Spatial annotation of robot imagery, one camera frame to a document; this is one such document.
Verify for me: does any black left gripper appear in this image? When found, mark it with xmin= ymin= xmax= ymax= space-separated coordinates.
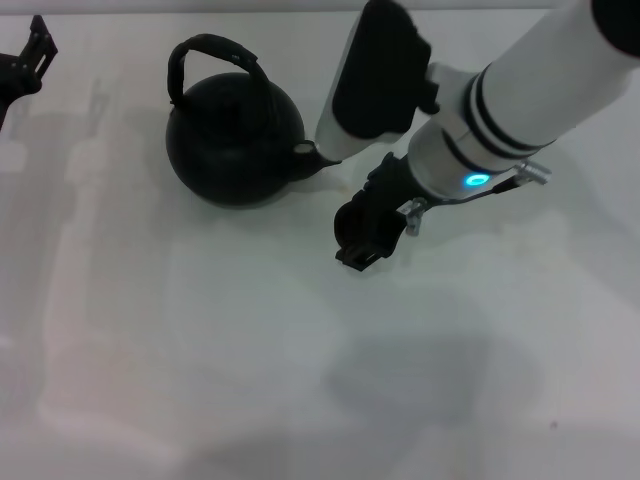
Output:
xmin=0 ymin=14 xmax=60 ymax=132

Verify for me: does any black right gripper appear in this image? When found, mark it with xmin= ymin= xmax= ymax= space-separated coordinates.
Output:
xmin=335 ymin=151 xmax=427 ymax=273

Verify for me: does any black round teapot with handle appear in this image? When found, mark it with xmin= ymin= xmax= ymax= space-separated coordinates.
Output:
xmin=164 ymin=33 xmax=344 ymax=209

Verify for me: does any silver metal cable clip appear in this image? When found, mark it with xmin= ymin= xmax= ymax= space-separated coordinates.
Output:
xmin=396 ymin=196 xmax=427 ymax=237

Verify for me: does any white black wrist camera housing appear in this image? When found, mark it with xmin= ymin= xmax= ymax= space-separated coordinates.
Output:
xmin=314 ymin=0 xmax=442 ymax=164

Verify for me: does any silver cable connector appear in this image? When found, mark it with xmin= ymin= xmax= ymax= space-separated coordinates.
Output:
xmin=428 ymin=160 xmax=554 ymax=205

